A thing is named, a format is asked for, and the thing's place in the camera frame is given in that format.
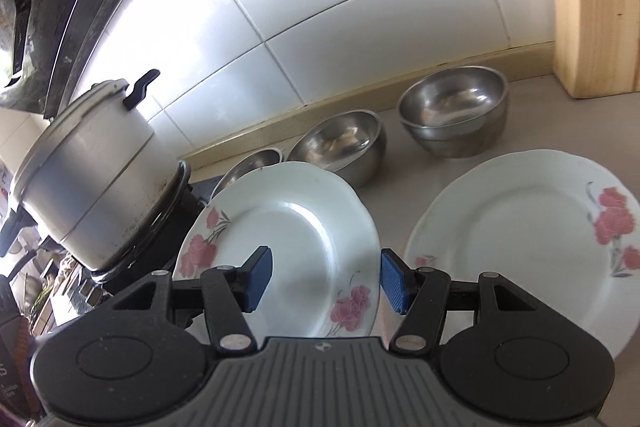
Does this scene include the floral white plate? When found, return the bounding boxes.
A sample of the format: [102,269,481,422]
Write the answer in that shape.
[172,162,381,341]
[404,150,639,355]

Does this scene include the small steel bowl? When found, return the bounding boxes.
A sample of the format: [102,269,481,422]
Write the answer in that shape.
[210,147,283,199]

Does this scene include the black gas stove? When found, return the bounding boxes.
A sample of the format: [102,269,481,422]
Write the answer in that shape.
[91,160,204,295]

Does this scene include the grey pressure cooker pot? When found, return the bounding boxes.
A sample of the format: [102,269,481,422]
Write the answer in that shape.
[1,69,188,272]

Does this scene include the wooden cutting board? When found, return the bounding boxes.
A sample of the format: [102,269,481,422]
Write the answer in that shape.
[553,0,639,98]

